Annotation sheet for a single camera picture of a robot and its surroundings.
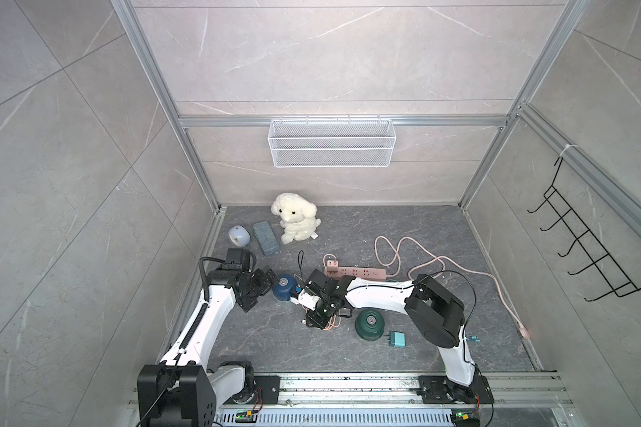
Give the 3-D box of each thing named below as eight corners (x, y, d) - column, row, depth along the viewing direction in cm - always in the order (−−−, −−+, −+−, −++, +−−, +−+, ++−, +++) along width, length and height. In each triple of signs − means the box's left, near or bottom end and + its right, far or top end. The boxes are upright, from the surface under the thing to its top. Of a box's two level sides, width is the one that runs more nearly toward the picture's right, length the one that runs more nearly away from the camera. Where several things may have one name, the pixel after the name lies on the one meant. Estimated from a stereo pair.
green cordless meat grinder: (356, 345, 83) (359, 334, 74) (354, 321, 87) (357, 309, 79) (380, 345, 83) (386, 334, 74) (377, 321, 87) (382, 309, 79)
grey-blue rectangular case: (265, 258, 104) (263, 254, 102) (251, 229, 114) (250, 224, 111) (282, 251, 107) (281, 246, 104) (268, 223, 116) (266, 218, 114)
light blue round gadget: (233, 243, 109) (227, 230, 102) (242, 236, 111) (237, 223, 105) (245, 252, 106) (240, 239, 99) (254, 244, 109) (249, 231, 102)
